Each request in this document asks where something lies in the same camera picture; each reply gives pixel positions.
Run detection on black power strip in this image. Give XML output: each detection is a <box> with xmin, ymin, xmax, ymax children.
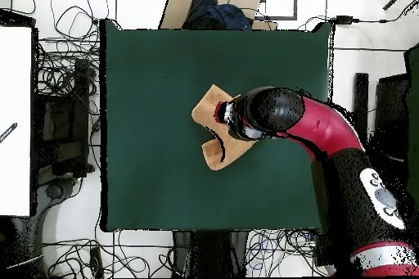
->
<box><xmin>89</xmin><ymin>246</ymin><xmax>104</xmax><ymax>278</ymax></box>
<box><xmin>313</xmin><ymin>231</ymin><xmax>333</xmax><ymax>267</ymax></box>

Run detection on dark green table cloth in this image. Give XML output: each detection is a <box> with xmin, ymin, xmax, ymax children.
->
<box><xmin>99</xmin><ymin>18</ymin><xmax>335</xmax><ymax>232</ymax></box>

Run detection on black equipment stand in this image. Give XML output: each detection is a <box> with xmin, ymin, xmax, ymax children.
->
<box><xmin>32</xmin><ymin>57</ymin><xmax>96</xmax><ymax>178</ymax></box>

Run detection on dark blue clothing pile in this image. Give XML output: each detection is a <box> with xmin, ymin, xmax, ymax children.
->
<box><xmin>182</xmin><ymin>0</ymin><xmax>253</xmax><ymax>30</ymax></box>

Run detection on white board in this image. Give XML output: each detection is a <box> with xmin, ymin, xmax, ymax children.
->
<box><xmin>0</xmin><ymin>25</ymin><xmax>34</xmax><ymax>218</ymax></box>

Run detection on black cable tangle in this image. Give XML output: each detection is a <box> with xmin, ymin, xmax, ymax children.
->
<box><xmin>35</xmin><ymin>0</ymin><xmax>109</xmax><ymax>123</ymax></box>
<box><xmin>42</xmin><ymin>237</ymin><xmax>174</xmax><ymax>278</ymax></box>
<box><xmin>245</xmin><ymin>228</ymin><xmax>328</xmax><ymax>277</ymax></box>

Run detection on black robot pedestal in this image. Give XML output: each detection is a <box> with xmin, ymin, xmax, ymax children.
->
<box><xmin>172</xmin><ymin>230</ymin><xmax>250</xmax><ymax>278</ymax></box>

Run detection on tan terry towel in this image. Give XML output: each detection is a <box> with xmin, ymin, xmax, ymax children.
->
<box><xmin>191</xmin><ymin>83</ymin><xmax>258</xmax><ymax>171</ymax></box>

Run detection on black marker pen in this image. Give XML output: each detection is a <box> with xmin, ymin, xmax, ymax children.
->
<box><xmin>0</xmin><ymin>122</ymin><xmax>18</xmax><ymax>144</ymax></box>

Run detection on black adapter cable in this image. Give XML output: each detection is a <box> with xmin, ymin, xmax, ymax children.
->
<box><xmin>295</xmin><ymin>0</ymin><xmax>419</xmax><ymax>31</ymax></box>

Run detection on grey round stand base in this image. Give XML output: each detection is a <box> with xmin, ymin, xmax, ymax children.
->
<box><xmin>43</xmin><ymin>177</ymin><xmax>79</xmax><ymax>201</ymax></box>

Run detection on brown cardboard box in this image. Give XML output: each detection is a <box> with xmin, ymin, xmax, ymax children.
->
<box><xmin>158</xmin><ymin>0</ymin><xmax>279</xmax><ymax>31</ymax></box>

